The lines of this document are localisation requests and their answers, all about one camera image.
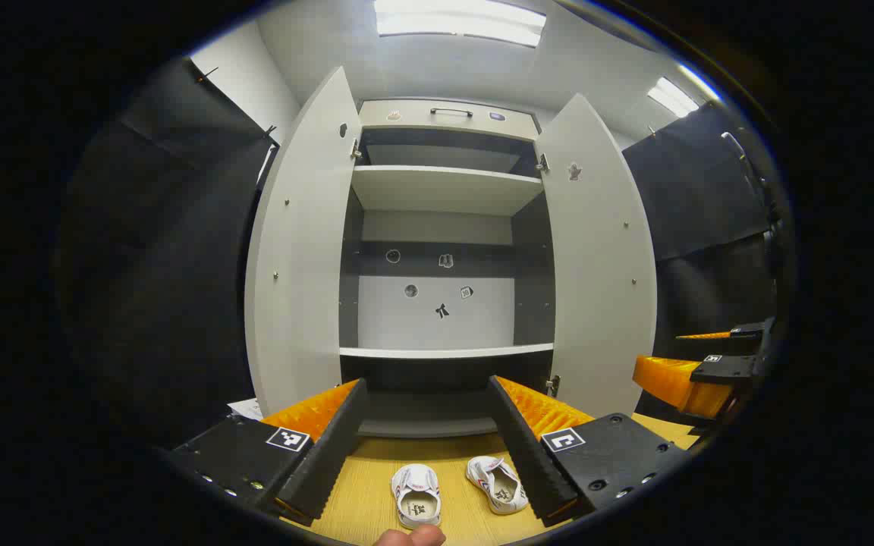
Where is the white cabinet drawer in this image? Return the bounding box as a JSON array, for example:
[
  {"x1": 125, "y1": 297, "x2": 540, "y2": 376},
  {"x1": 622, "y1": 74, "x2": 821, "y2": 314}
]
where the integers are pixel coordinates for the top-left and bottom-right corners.
[{"x1": 358, "y1": 99, "x2": 541, "y2": 142}]

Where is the ceiling light panel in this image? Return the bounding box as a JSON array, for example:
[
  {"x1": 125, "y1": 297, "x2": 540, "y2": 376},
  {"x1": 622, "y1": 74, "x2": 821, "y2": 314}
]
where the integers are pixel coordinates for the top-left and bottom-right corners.
[
  {"x1": 647, "y1": 76, "x2": 701, "y2": 118},
  {"x1": 373, "y1": 0, "x2": 547, "y2": 48}
]

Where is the white shoe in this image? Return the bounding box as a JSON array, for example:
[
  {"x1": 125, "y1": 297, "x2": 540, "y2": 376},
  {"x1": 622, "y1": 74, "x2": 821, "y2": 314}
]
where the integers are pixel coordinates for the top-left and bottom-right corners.
[
  {"x1": 465, "y1": 455, "x2": 530, "y2": 516},
  {"x1": 391, "y1": 463, "x2": 442, "y2": 530}
]

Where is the white shoe cabinet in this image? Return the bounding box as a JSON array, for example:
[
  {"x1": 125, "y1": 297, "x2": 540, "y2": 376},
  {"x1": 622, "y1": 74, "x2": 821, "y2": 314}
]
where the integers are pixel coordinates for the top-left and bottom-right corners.
[{"x1": 245, "y1": 67, "x2": 658, "y2": 439}]

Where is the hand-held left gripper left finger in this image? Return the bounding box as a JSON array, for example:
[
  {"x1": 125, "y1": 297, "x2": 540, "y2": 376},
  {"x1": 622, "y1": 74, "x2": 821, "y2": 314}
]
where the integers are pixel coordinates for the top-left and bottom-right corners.
[{"x1": 171, "y1": 378, "x2": 369, "y2": 528}]

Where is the white shoe cabinet door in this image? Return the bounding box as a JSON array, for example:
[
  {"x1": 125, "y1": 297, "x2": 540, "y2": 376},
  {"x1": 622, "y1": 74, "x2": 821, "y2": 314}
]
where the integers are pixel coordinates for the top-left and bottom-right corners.
[
  {"x1": 245, "y1": 67, "x2": 363, "y2": 416},
  {"x1": 534, "y1": 93, "x2": 658, "y2": 419}
]

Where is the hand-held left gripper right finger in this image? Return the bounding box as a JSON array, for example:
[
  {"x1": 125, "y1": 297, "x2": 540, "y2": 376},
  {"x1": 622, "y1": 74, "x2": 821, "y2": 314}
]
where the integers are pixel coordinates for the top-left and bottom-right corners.
[{"x1": 486, "y1": 375, "x2": 692, "y2": 529}]

